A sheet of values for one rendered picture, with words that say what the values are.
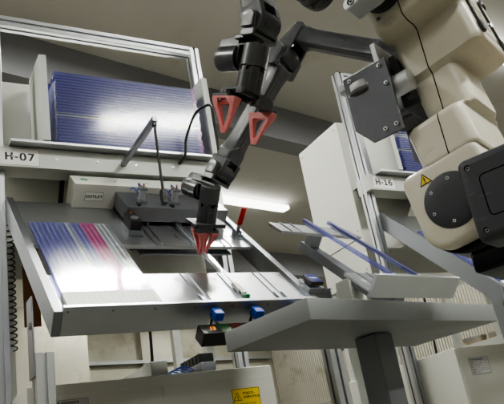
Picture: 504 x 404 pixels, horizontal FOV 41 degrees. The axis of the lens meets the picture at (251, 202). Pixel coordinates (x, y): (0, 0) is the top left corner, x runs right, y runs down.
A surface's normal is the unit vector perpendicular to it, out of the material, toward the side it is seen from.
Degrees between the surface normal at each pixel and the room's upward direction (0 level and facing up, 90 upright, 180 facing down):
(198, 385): 90
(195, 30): 180
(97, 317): 134
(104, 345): 90
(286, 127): 90
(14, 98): 90
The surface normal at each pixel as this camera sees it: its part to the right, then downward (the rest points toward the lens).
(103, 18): 0.17, 0.91
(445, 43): -0.65, -0.18
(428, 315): 0.62, -0.39
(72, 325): 0.44, 0.35
